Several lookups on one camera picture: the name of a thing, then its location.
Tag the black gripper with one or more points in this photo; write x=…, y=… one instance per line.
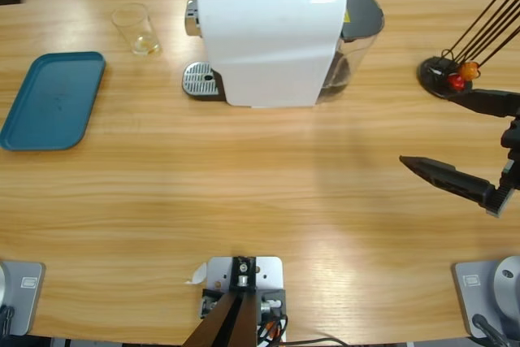
x=512, y=135

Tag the orange coffee capsule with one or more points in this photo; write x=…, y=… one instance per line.
x=469, y=70

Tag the clear drinking glass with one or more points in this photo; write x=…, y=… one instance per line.
x=142, y=44

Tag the red coffee capsule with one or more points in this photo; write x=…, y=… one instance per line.
x=456, y=81

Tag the white capsule coffee machine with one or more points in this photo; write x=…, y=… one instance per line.
x=264, y=46

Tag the black capsule holder with rods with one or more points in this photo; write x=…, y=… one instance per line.
x=430, y=79

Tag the clear water tank black lid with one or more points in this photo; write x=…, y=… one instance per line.
x=363, y=14

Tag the metal grille drip tray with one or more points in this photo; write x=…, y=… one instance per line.
x=199, y=79

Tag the white tape scrap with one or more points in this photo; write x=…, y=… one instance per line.
x=199, y=274

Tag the teal plastic tray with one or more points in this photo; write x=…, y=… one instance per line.
x=61, y=91

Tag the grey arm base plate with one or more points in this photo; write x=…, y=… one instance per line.
x=473, y=282
x=28, y=282

